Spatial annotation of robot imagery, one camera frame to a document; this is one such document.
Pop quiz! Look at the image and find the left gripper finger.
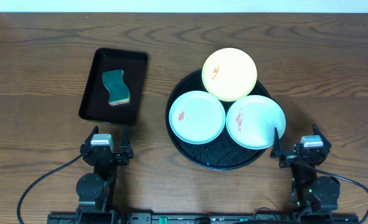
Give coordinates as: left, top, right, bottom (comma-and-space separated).
83, 126, 99, 146
120, 126, 131, 151

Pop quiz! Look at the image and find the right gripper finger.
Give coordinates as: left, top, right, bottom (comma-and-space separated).
271, 128, 281, 152
313, 124, 331, 147

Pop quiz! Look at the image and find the green yellow sponge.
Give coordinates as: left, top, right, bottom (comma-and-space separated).
102, 70, 130, 106

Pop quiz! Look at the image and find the light blue plate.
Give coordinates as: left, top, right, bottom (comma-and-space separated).
226, 95, 286, 150
167, 91, 226, 144

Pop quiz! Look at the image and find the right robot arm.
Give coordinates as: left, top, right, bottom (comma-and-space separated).
270, 125, 341, 223

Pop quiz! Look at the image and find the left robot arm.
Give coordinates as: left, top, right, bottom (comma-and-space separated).
73, 127, 134, 224

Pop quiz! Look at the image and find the black rectangular tray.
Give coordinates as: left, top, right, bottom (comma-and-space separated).
78, 48, 148, 126

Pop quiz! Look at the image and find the round black tray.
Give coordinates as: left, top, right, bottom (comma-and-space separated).
165, 70, 266, 170

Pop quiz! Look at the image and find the yellow plate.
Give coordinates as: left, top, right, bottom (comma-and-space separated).
202, 48, 257, 101

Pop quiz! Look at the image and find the right black cable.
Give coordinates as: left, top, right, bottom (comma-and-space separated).
298, 155, 368, 224

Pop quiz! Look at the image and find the black cable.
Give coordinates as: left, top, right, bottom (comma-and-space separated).
298, 155, 368, 224
16, 152, 87, 224

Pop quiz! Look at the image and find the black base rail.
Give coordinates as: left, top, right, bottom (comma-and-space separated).
47, 212, 359, 224

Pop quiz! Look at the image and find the left black cable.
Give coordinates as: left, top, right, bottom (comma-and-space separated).
16, 152, 87, 224

